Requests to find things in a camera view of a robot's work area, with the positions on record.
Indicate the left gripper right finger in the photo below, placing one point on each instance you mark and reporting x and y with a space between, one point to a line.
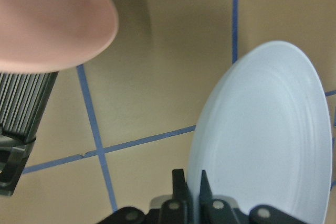
212 210

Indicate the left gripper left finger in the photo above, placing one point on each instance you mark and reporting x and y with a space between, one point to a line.
179 208

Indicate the blue plate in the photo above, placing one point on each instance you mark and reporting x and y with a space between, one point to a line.
264 135

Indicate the pink plate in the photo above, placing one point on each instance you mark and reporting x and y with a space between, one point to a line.
39 36

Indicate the black dish rack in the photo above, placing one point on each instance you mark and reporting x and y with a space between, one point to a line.
23 101

